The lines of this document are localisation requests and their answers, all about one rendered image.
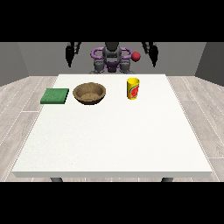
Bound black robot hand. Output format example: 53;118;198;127
141;42;159;68
65;42;82;68

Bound small red ball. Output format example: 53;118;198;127
131;52;142;62

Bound yellow cup with melon print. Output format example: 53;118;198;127
126;77;141;101

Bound brown wooden bowl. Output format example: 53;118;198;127
72;81;107;106

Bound green square pad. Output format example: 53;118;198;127
39;87;70;105

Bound grey robot trunk purple rings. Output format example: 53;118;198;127
89;42;136;75

